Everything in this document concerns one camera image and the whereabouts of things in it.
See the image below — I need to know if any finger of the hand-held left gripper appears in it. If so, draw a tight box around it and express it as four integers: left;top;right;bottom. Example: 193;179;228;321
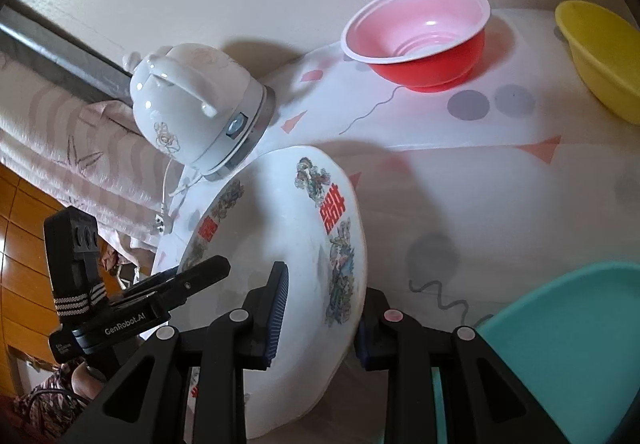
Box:
131;268;180;293
121;256;232;321

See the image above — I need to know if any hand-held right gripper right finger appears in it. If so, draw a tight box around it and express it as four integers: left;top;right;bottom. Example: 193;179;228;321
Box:
352;289;616;444

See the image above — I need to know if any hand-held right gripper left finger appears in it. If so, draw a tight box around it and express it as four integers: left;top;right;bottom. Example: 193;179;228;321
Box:
65;261;291;444

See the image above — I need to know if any yellow plastic bowl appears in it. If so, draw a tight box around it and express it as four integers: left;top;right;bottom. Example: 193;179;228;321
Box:
554;0;640;126

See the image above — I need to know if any person's left hand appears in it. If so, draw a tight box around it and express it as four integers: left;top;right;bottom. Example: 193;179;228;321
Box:
71;364;107;401

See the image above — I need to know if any pink striped blanket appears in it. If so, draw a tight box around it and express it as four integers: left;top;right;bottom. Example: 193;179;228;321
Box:
0;48;201;252

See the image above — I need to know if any person's patterned clothing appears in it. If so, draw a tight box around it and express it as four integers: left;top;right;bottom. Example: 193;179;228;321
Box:
12;359;93;431

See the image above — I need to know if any silver metal object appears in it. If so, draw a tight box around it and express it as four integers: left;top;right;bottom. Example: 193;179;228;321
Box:
123;44;276;183

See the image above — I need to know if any white patterned tablecloth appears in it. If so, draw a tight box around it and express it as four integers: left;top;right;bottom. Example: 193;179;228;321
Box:
150;8;640;444

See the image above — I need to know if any teal plastic plate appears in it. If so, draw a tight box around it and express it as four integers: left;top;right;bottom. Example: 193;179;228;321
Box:
432;262;640;444

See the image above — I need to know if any red plastic bowl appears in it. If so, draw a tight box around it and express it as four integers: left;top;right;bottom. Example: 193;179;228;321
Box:
341;0;492;92

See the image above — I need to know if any white kettle power cord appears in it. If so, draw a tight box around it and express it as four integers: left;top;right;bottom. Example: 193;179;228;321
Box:
150;158;207;235

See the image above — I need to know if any grey bed frame rail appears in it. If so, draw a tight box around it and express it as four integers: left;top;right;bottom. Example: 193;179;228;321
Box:
0;0;135;105

